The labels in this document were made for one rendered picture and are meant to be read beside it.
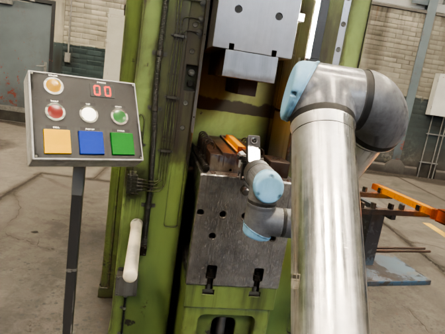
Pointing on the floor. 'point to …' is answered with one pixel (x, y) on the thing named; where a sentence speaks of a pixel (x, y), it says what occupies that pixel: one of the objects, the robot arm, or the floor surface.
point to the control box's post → (79, 173)
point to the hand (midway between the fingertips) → (245, 152)
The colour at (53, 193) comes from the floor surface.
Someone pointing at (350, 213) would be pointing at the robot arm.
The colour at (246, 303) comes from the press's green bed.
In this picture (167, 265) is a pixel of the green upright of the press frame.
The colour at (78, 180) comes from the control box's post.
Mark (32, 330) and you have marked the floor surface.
